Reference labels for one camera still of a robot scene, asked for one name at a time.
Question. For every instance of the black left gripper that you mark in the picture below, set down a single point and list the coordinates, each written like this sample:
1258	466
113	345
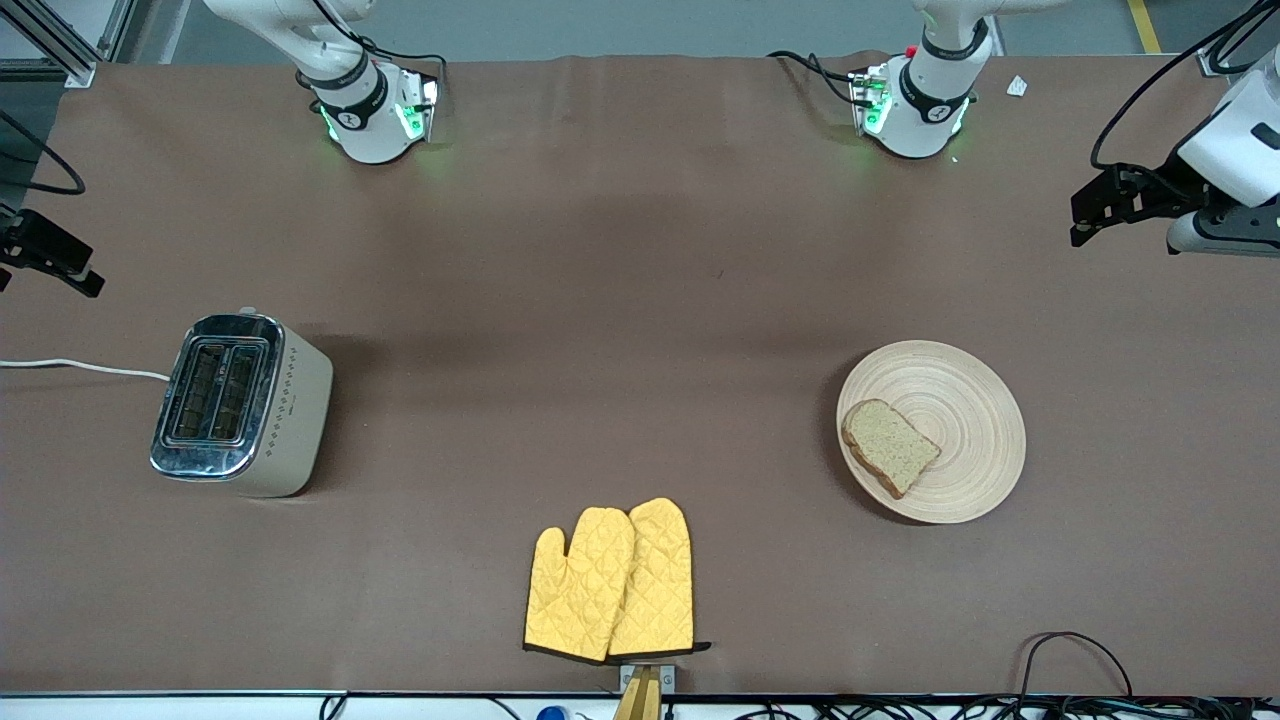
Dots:
1163	187

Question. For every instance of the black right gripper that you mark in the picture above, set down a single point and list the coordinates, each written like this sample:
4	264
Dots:
30	240

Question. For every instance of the round wooden plate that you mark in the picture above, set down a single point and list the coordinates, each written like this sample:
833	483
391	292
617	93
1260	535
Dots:
970	400

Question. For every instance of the brown bread slice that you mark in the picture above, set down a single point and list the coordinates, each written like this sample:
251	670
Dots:
888	445

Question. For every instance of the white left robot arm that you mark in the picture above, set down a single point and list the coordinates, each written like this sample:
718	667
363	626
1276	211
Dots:
930	110

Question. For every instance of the silver beige two-slot toaster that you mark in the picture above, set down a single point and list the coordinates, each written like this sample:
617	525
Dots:
250	410

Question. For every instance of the small white paper scrap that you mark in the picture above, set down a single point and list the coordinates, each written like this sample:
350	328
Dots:
1017	86

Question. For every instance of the brown table cover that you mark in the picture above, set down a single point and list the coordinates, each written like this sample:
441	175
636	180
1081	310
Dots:
640	250

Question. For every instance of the yellow quilted oven mitt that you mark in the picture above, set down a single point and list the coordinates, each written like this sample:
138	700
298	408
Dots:
575	590
660	580

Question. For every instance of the aluminium frame profile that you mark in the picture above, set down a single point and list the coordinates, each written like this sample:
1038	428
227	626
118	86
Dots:
60	45

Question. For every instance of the grey metal bracket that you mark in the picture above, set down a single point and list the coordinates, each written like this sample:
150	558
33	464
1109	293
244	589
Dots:
668	678

